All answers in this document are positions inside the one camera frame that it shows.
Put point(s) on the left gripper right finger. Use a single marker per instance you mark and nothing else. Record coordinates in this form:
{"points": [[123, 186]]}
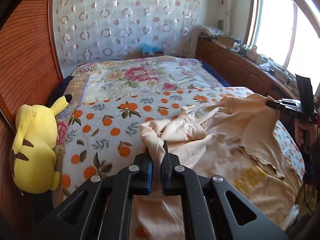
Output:
{"points": [[212, 207]]}

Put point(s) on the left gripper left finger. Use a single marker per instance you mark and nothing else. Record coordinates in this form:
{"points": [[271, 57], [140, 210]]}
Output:
{"points": [[101, 207]]}

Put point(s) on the beige printed t-shirt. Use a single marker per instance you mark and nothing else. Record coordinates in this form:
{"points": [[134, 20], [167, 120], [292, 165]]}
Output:
{"points": [[240, 139]]}

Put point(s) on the person's right hand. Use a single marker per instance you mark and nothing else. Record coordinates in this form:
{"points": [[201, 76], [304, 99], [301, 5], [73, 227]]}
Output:
{"points": [[300, 128]]}

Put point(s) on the long wooden cabinet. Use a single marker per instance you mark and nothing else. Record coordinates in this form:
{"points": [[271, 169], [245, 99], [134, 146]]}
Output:
{"points": [[237, 70]]}

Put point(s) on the yellow Pikachu plush toy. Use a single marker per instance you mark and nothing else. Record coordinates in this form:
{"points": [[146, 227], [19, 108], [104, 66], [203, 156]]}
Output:
{"points": [[32, 159]]}

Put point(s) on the orange print bed blanket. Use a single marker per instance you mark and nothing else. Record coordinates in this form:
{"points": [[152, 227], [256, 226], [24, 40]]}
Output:
{"points": [[102, 137]]}

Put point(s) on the cardboard box on cabinet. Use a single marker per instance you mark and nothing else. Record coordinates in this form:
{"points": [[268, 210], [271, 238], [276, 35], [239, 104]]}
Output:
{"points": [[225, 41]]}

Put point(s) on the folded cloth stack on cabinet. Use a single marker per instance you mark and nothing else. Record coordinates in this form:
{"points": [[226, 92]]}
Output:
{"points": [[210, 32]]}

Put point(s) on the floral pink bed blanket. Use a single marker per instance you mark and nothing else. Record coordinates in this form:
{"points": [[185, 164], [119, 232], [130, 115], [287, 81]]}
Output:
{"points": [[120, 79]]}

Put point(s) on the blue object behind bed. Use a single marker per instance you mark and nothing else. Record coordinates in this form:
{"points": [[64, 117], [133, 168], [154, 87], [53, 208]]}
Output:
{"points": [[150, 51]]}

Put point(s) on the wooden slatted wardrobe door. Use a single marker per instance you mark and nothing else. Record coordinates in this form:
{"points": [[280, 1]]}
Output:
{"points": [[29, 73]]}

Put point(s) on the circle pattern sheer curtain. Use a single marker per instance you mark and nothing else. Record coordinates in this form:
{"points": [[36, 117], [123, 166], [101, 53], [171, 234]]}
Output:
{"points": [[90, 30]]}

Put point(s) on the window with wooden frame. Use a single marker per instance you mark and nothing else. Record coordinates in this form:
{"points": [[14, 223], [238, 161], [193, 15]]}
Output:
{"points": [[285, 36]]}

